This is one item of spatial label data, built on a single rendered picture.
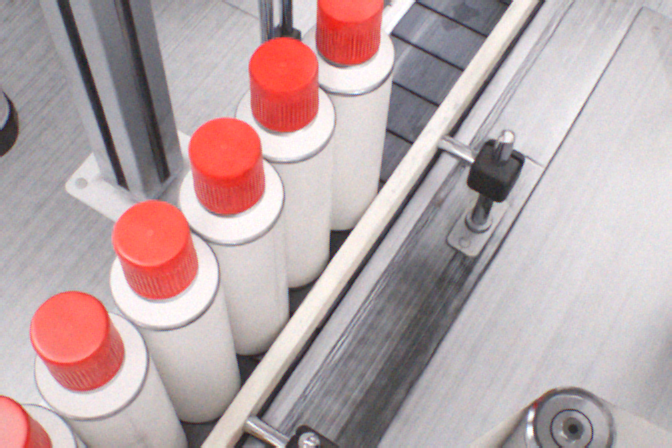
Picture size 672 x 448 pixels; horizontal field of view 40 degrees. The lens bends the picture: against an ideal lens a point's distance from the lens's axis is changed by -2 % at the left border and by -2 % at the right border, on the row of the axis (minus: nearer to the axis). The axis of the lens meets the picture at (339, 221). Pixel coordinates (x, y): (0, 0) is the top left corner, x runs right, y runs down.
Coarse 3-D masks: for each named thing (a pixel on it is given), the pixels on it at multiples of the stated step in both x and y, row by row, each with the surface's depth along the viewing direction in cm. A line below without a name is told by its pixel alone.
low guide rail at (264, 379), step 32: (512, 32) 68; (480, 64) 66; (448, 96) 64; (448, 128) 64; (416, 160) 62; (384, 192) 60; (384, 224) 61; (352, 256) 58; (320, 288) 57; (320, 320) 58; (288, 352) 55; (256, 384) 54; (224, 416) 53
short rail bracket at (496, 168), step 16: (496, 144) 60; (512, 144) 59; (480, 160) 61; (496, 160) 61; (512, 160) 61; (480, 176) 61; (496, 176) 61; (512, 176) 61; (480, 192) 63; (496, 192) 62; (480, 208) 66; (480, 224) 68
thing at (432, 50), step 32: (448, 0) 73; (480, 0) 73; (512, 0) 73; (544, 0) 77; (416, 32) 71; (448, 32) 71; (480, 32) 71; (416, 64) 70; (448, 64) 70; (416, 96) 68; (416, 128) 67; (384, 160) 66
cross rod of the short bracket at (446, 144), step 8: (448, 136) 63; (440, 144) 63; (448, 144) 63; (456, 144) 63; (464, 144) 63; (448, 152) 63; (456, 152) 63; (464, 152) 63; (472, 152) 63; (464, 160) 63; (472, 160) 62
